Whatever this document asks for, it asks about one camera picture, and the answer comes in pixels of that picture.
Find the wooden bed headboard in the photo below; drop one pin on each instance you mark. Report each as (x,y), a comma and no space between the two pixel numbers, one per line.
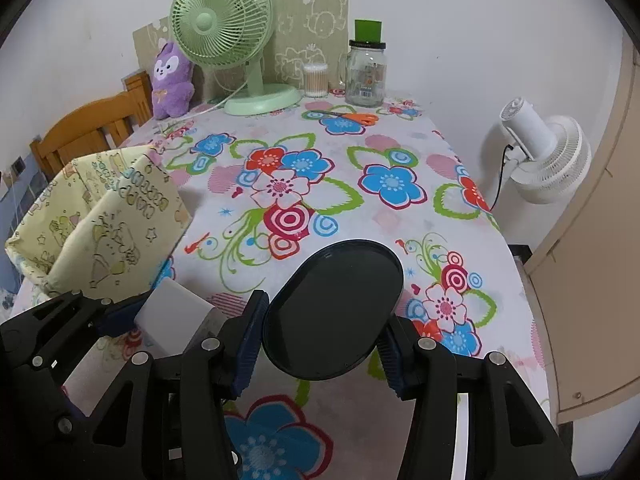
(92,127)

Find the floral tablecloth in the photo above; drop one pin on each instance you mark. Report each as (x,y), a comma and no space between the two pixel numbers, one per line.
(265,193)

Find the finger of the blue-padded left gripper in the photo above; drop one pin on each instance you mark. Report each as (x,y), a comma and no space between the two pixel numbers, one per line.
(164,418)

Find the beige cabinet door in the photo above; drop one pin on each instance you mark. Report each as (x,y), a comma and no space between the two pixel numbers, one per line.
(586,271)

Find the white 45W charger box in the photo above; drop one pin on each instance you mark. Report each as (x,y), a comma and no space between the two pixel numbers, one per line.
(172,316)

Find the black oval tray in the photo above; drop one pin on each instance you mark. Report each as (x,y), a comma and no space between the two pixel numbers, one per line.
(327,316)

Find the glass jar green lid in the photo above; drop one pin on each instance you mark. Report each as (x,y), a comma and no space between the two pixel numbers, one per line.
(362,70)

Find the green desk fan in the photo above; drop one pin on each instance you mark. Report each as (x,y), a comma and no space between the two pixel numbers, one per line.
(224,34)

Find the beige cartoon cardboard panel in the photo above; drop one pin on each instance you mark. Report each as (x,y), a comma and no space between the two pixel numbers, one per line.
(305,32)

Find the yellow cartoon storage box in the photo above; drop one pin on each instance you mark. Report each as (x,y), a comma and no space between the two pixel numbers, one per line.
(105,225)

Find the purple plush toy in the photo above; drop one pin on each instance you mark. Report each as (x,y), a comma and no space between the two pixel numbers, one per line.
(172,88)

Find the white clip fan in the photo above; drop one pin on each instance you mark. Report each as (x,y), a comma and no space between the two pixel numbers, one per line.
(550,157)

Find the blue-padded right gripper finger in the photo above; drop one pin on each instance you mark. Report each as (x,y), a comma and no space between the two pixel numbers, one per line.
(510,437)

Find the cotton swab container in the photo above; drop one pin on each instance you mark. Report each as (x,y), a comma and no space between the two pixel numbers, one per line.
(316,79)

